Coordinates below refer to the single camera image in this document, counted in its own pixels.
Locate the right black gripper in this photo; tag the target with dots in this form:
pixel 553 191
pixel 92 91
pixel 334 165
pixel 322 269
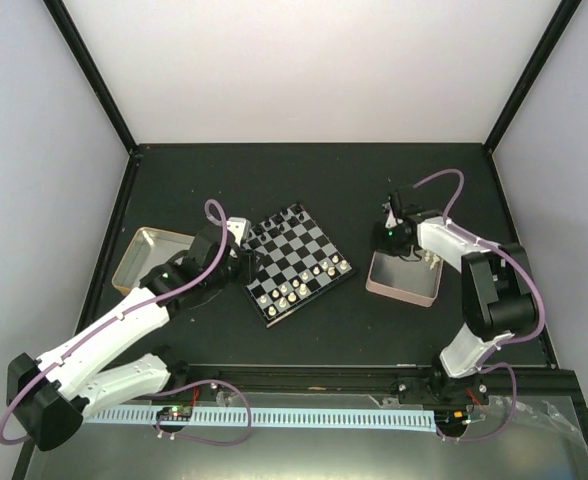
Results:
pixel 378 245

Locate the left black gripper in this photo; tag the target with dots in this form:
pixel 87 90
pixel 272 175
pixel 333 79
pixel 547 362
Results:
pixel 250 268

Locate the white bishop chess piece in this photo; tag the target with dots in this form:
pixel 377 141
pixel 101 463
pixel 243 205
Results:
pixel 432 260

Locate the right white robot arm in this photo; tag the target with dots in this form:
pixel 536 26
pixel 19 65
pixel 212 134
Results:
pixel 500 303

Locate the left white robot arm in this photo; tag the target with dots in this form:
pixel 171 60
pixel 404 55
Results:
pixel 52 395

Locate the pink tin with pieces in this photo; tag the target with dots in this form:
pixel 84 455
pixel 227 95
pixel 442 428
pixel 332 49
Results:
pixel 407 280

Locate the black and white chessboard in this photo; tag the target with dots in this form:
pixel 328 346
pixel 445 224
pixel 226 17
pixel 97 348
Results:
pixel 288 249

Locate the gold metal tin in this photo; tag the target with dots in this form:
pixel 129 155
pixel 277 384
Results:
pixel 149 247

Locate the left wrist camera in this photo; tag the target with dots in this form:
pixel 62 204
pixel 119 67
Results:
pixel 237 232

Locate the black mounting rail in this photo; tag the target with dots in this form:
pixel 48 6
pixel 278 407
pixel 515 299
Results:
pixel 411 385

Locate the white slotted cable duct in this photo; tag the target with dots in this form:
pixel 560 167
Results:
pixel 296 418

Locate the right black frame post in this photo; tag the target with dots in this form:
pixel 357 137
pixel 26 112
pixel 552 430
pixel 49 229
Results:
pixel 552 34

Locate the black frame post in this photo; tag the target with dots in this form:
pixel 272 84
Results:
pixel 552 34
pixel 64 22

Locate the left black frame post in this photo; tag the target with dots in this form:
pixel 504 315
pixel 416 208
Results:
pixel 64 22

